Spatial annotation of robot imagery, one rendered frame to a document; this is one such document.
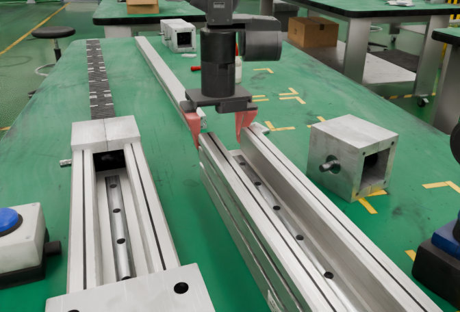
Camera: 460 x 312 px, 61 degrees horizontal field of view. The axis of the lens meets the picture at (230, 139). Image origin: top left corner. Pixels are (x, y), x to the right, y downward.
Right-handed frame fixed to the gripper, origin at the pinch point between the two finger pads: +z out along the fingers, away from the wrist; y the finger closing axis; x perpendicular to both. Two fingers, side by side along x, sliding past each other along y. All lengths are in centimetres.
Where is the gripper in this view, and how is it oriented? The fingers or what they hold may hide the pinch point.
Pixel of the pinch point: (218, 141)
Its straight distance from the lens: 69.3
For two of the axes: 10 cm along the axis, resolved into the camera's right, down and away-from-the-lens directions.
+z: -0.1, 9.0, 4.3
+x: -3.3, -4.1, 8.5
